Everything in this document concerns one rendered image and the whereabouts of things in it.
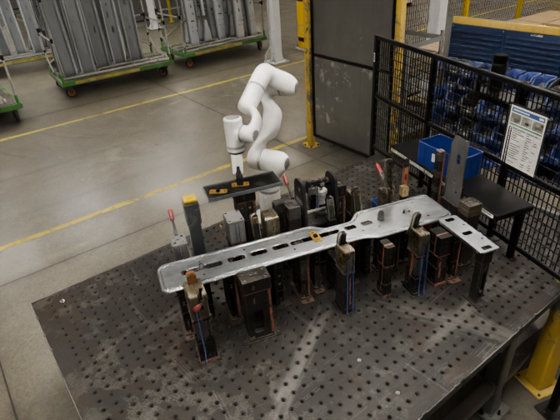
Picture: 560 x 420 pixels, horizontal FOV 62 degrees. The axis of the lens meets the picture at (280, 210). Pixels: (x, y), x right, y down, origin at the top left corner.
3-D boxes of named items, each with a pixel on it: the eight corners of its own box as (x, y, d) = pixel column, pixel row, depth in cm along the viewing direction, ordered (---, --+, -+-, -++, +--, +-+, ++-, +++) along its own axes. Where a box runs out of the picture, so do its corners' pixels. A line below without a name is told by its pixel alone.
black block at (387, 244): (382, 302, 216) (386, 252, 201) (371, 288, 225) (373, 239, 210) (397, 297, 218) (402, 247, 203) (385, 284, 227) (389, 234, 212)
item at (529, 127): (533, 180, 215) (550, 116, 199) (497, 161, 233) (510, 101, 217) (537, 179, 215) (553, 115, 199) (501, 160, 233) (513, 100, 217)
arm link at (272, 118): (268, 173, 242) (242, 168, 249) (278, 172, 253) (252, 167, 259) (281, 74, 232) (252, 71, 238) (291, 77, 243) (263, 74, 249)
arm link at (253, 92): (280, 97, 220) (256, 148, 209) (251, 93, 227) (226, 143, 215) (274, 82, 213) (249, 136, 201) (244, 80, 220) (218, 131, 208)
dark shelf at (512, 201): (495, 222, 213) (497, 216, 212) (388, 149, 286) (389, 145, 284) (533, 211, 219) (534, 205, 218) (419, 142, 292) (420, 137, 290)
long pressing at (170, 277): (163, 299, 184) (162, 297, 183) (156, 267, 202) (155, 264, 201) (454, 217, 221) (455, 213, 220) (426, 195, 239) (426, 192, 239)
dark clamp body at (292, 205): (290, 276, 236) (286, 212, 216) (281, 262, 247) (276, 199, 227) (309, 271, 239) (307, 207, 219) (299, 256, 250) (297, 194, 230)
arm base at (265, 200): (247, 217, 269) (244, 190, 258) (270, 203, 280) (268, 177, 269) (271, 230, 257) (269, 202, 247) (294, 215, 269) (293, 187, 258)
